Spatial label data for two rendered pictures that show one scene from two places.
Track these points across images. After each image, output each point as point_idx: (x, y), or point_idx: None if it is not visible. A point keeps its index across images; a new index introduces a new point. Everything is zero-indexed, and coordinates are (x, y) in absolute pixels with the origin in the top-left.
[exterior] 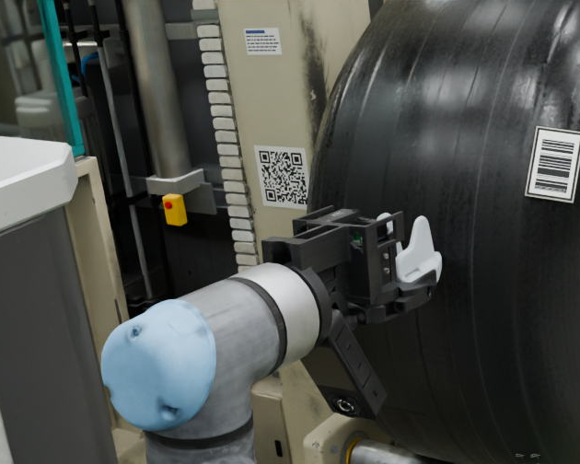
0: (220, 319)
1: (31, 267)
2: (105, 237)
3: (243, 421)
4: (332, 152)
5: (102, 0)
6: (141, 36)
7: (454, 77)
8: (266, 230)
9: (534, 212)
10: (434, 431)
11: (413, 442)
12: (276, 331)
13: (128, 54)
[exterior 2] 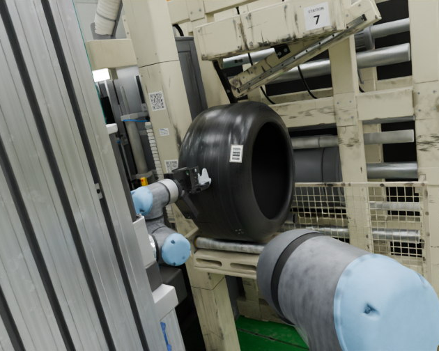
0: (153, 189)
1: (111, 141)
2: None
3: (160, 214)
4: (182, 156)
5: (120, 127)
6: (132, 134)
7: (211, 134)
8: None
9: (232, 165)
10: (214, 227)
11: (210, 232)
12: (167, 193)
13: (128, 140)
